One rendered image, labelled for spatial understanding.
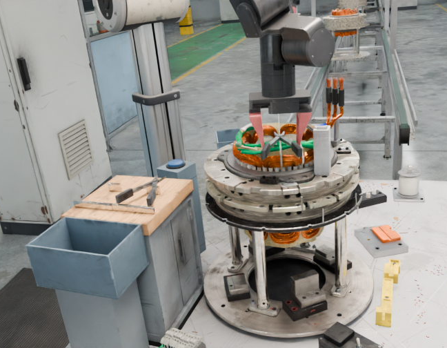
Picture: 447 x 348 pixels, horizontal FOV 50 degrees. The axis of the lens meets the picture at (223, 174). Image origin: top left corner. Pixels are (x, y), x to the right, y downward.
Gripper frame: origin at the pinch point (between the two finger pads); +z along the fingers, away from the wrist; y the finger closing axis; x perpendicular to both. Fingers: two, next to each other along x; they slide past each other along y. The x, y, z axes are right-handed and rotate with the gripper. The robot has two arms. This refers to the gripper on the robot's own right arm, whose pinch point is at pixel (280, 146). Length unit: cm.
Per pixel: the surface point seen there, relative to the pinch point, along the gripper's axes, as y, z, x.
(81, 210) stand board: -38.7, 11.2, 0.9
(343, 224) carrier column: 12.6, 19.8, 7.6
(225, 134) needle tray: -12.9, 10.4, 46.4
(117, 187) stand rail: -33.3, 9.8, 8.6
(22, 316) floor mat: -124, 114, 108
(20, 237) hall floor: -164, 113, 191
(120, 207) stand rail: -30.4, 10.2, -0.6
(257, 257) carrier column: -5.2, 23.5, 1.7
